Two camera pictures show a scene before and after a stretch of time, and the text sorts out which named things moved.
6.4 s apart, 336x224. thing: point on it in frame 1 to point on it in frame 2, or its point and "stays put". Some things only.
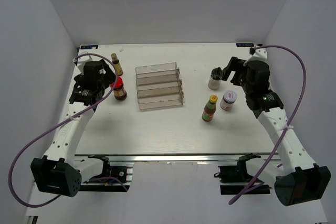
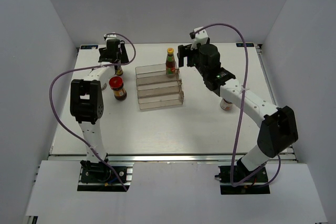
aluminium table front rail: (178, 158) stays put
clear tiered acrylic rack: (159, 86) stays put
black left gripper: (108, 76) to (123, 56)
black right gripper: (235, 65) to (181, 50)
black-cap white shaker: (228, 102) stays put
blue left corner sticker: (88, 46) stays put
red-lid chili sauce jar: (119, 92) stays put
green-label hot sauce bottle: (209, 110) to (170, 62)
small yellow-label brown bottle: (119, 71) stays put
